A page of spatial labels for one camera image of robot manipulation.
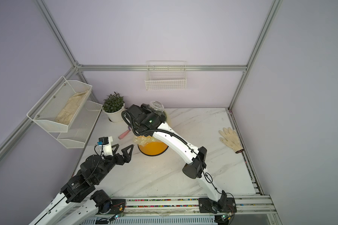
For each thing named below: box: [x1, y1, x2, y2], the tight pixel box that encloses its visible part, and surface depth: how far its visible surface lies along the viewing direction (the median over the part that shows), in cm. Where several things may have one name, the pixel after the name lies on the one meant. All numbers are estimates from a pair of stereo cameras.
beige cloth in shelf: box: [56, 90, 89, 126], surface depth 81 cm
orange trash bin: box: [137, 141, 169, 157], surface depth 95 cm
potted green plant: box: [101, 91, 125, 123], surface depth 103 cm
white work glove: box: [218, 127, 245, 154], surface depth 103 cm
